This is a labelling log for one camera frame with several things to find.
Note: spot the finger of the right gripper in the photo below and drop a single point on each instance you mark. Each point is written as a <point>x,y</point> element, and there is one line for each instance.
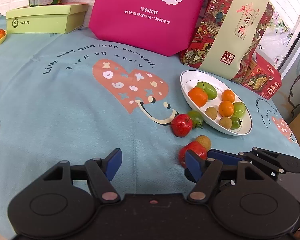
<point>228,179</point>
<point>263,159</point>

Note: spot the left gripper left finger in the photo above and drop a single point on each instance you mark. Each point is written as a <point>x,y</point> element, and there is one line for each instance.
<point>99,173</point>

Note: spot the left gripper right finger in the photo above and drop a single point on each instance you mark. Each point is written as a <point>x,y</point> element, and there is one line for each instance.
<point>206,174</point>

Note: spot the red tomato fruit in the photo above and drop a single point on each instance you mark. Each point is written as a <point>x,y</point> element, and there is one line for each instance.
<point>194,146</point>

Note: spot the brown longan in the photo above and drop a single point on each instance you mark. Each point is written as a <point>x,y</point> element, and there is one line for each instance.
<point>225,122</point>
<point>204,141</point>
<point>211,112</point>

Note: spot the green round fruit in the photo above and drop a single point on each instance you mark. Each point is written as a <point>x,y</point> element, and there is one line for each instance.
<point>239,109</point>

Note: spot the red apple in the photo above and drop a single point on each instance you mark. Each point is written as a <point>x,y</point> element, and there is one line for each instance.
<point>181,125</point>

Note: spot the orange tangerine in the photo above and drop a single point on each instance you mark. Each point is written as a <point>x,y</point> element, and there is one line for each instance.
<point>226,108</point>

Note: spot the small orange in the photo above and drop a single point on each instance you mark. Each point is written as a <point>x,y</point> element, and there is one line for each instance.
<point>228,95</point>

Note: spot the large green oval fruit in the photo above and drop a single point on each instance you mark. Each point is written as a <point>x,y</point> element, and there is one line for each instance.
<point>208,89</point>

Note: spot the orange with stem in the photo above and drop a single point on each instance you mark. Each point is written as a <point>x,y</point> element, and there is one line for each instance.
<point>198,96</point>

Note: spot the red cracker box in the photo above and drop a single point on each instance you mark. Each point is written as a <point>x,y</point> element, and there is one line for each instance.
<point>262,78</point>

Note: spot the light blue printed tablecloth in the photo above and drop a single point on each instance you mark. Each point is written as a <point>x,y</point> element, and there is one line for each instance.
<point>73,97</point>

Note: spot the white ceramic plate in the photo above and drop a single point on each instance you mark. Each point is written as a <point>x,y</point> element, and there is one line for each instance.
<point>188,80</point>

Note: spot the white floral plastic bag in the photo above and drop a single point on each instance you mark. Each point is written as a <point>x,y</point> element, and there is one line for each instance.
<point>282,31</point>

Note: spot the red patterned gift bag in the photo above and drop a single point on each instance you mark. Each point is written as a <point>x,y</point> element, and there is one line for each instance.
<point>228,36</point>

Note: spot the light green shoe box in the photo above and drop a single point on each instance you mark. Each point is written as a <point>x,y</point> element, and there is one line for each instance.
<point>51,19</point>

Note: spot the magenta tote bag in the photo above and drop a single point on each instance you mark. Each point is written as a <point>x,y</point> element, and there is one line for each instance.
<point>163,26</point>

